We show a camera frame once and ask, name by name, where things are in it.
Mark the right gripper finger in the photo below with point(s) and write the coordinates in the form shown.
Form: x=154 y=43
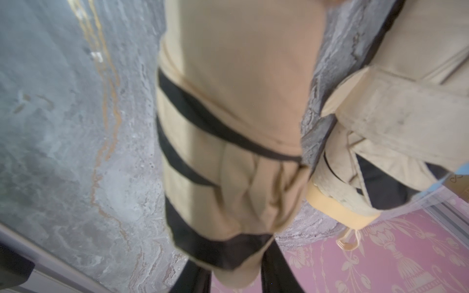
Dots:
x=276 y=276

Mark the beige umbrella sleeve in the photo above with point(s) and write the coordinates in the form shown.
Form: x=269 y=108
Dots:
x=241 y=70

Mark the beige umbrella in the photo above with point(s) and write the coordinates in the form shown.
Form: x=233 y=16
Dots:
x=402 y=122
x=224 y=204

